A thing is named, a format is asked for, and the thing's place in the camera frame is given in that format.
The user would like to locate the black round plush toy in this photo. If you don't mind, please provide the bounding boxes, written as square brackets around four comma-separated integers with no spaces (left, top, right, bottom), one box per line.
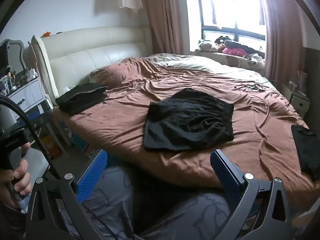
[215,36,234,45]

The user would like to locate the person's left leg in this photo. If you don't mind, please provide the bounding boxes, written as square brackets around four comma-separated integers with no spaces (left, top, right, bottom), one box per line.
[57,165,140,240]

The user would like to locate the pink plush toy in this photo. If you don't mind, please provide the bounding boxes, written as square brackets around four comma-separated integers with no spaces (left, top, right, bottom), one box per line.
[222,47,247,57]

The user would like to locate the black framed window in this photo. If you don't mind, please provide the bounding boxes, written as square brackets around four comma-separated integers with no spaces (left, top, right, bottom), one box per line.
[196,0,267,53]

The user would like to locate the small cream nightstand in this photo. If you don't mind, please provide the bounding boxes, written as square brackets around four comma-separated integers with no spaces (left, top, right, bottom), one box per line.
[287,80,312,119]

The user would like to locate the white pillow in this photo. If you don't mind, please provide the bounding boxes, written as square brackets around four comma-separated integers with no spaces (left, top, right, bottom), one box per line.
[150,54,268,80]

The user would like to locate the black pants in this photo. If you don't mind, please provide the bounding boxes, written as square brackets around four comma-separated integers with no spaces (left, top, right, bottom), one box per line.
[143,88,235,152]

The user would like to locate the brown blanket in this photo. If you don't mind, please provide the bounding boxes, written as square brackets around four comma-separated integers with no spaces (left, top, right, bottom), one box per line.
[54,56,320,198]

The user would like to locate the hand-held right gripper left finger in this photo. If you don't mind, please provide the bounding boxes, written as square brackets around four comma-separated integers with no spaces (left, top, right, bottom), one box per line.
[26,149,110,240]

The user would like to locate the stack of folded dark clothes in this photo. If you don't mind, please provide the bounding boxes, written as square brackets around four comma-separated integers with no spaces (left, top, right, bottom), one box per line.
[55,83,108,115]

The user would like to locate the beige plush toy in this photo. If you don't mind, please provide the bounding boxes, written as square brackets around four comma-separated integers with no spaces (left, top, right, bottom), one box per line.
[197,39,220,53]

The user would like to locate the tangled black cable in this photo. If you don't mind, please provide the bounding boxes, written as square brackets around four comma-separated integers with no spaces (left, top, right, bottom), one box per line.
[234,80,282,99]

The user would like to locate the group of small toiletries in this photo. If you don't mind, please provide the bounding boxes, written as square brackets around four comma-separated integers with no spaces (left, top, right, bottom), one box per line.
[0,65,38,93]

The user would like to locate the person's right leg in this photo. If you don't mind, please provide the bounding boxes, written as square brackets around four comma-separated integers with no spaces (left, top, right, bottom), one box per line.
[140,192,250,240]

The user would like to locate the person's left hand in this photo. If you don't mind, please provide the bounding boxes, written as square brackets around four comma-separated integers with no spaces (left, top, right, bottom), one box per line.
[0,159,32,205]

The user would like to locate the person's leg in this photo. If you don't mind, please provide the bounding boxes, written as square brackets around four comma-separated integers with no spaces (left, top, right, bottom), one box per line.
[57,165,140,240]
[140,192,250,240]

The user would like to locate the dark cloth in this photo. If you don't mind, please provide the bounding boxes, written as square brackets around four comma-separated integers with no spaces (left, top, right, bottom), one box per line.
[291,125,318,180]

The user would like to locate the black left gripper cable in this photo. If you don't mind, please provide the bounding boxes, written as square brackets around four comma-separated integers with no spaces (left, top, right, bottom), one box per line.
[0,95,62,180]

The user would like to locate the upright books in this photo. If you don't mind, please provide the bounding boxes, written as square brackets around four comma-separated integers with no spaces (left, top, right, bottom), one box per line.
[297,70,309,93]

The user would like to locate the white dresser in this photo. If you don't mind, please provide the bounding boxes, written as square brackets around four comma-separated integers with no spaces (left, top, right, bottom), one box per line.
[0,76,54,130]

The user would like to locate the grey framed mirror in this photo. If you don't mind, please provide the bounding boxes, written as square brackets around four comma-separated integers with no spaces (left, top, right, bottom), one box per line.
[0,39,25,75]

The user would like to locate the cream upholstered headboard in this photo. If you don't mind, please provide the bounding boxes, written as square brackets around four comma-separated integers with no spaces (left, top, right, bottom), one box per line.
[29,26,153,105]

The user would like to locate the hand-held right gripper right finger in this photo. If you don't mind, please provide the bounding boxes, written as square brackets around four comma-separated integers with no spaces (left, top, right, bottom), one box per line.
[210,149,294,240]

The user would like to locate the brown curtain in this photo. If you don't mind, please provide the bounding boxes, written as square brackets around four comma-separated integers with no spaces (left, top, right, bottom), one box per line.
[257,0,308,80]
[139,0,190,55]

